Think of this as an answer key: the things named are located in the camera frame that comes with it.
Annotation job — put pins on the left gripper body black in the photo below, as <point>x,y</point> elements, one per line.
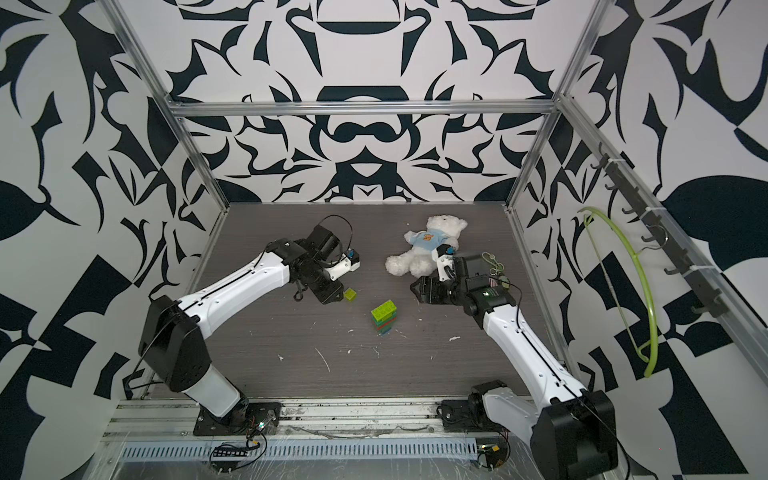
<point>321,283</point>

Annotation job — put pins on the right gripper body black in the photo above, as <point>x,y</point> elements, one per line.
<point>451,291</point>

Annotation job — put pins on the small lime lego brick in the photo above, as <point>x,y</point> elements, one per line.
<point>350,294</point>

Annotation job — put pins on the long lime lego brick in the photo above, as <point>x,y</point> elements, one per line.
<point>384,312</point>

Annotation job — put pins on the dark green lego brick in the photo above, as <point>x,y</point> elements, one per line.
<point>383,324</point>

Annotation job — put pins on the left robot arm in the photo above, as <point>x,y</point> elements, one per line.
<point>174,338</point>

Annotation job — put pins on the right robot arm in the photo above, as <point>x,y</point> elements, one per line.
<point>569,430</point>

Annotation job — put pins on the white teddy bear blue shirt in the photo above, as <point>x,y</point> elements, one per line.
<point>418,260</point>

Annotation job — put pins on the black connector box right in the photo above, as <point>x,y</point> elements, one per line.
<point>491,456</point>

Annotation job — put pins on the green plastic hanger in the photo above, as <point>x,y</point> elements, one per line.
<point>647,352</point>

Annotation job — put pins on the black usb hub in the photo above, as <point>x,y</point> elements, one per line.
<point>228,452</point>

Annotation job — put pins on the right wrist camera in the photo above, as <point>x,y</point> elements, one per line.
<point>443,256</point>

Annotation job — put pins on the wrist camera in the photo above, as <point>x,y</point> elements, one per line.
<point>443,256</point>
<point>349,262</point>

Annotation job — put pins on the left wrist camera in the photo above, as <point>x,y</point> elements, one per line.
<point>349,262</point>

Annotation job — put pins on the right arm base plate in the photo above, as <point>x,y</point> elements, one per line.
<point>468,415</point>

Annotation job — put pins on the white slotted cable duct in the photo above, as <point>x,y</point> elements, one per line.
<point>313,449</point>

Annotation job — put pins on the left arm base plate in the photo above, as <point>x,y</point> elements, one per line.
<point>254,418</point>

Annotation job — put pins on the black wall hook rail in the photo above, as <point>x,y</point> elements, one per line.
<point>661,237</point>

